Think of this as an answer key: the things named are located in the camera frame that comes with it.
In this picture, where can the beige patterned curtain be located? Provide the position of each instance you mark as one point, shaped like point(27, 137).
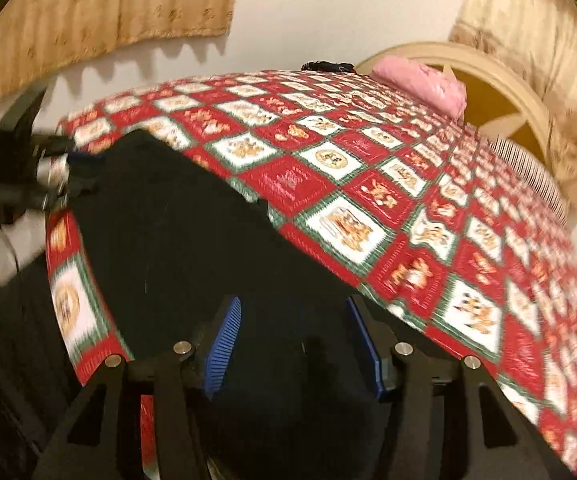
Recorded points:
point(93, 15)
point(533, 30)

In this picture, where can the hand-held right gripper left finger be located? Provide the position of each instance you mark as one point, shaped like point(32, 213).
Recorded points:
point(223, 342)

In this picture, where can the small dark cloth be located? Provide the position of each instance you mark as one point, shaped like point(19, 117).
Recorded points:
point(328, 66)

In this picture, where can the red checkered printed blanket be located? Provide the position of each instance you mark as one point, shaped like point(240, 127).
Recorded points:
point(418, 185)

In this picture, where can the pink pillow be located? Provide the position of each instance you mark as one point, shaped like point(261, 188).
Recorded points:
point(426, 85)

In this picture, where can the cream wooden headboard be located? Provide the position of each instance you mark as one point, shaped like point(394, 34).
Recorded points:
point(498, 95)

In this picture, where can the black pants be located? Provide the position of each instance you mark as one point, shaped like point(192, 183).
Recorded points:
point(168, 240)

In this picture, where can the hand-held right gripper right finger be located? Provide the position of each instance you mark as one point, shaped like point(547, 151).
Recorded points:
point(367, 347)

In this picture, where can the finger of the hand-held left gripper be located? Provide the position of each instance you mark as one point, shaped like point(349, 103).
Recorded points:
point(81, 152)
point(78, 180)

